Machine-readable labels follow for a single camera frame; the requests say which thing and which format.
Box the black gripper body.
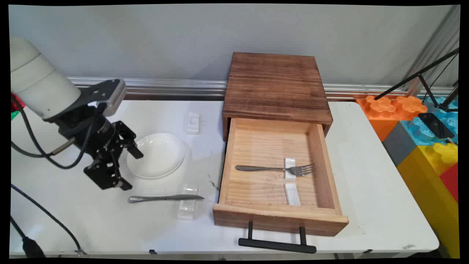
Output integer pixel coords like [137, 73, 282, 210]
[57, 109, 122, 162]

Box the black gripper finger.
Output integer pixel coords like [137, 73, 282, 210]
[84, 159, 133, 191]
[112, 120, 144, 160]

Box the silver table knife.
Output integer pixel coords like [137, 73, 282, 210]
[128, 194, 205, 203]

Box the red object behind arm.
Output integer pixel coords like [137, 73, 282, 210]
[11, 93, 26, 113]

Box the white round plate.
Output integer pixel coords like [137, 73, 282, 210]
[126, 133, 186, 179]

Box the white ceramic cutlery rest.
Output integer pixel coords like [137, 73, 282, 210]
[187, 111, 203, 135]
[284, 183, 301, 206]
[284, 158, 296, 181]

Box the clear plastic cutlery rest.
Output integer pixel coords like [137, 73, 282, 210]
[177, 184, 199, 221]

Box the silver fork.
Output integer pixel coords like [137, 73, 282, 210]
[235, 163, 316, 177]

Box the light wooden drawer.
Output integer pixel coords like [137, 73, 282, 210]
[213, 117, 349, 237]

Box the dark brown wooden cabinet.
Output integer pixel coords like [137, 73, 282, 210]
[222, 52, 333, 142]

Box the orange foam block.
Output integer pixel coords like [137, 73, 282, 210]
[355, 95, 428, 142]

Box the grey foam block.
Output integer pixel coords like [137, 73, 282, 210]
[382, 121, 418, 168]

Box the blue foam block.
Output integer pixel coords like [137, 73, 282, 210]
[399, 96, 459, 147]

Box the black tripod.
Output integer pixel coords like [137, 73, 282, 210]
[374, 48, 460, 113]

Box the black smartphone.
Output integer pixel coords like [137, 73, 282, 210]
[418, 113, 455, 139]

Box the red foam block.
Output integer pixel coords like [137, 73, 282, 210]
[439, 163, 459, 203]

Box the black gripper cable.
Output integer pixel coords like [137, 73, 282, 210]
[11, 93, 100, 170]

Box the aluminium wall rail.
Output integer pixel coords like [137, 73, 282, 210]
[68, 77, 455, 100]

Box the black thin table cable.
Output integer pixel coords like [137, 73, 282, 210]
[11, 183, 84, 254]

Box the black cable with plug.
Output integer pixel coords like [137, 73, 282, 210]
[11, 216, 45, 258]

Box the black drawer handle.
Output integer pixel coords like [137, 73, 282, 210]
[238, 221, 317, 254]

